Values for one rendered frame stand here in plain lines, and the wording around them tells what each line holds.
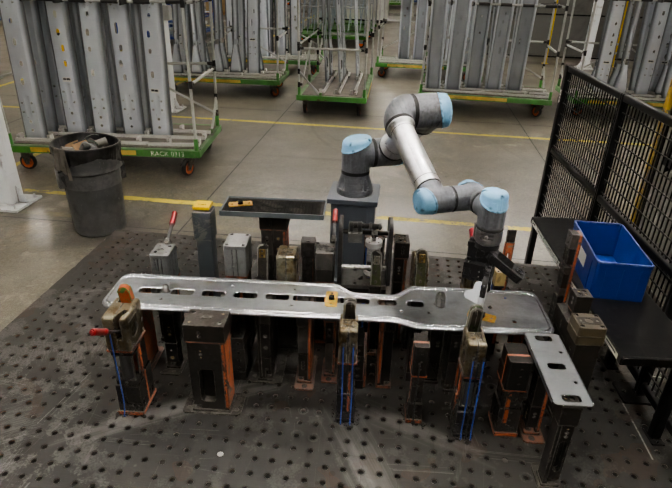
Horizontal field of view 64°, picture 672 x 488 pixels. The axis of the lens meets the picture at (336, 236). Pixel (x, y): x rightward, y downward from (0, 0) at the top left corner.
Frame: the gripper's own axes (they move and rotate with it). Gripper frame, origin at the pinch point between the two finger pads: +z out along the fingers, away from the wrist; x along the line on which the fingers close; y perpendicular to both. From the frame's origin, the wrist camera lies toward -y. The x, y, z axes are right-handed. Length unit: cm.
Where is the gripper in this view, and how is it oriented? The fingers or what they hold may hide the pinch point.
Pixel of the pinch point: (484, 302)
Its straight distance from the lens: 168.5
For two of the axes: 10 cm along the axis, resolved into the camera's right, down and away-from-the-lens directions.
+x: -4.2, 4.0, -8.1
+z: -0.3, 8.9, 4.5
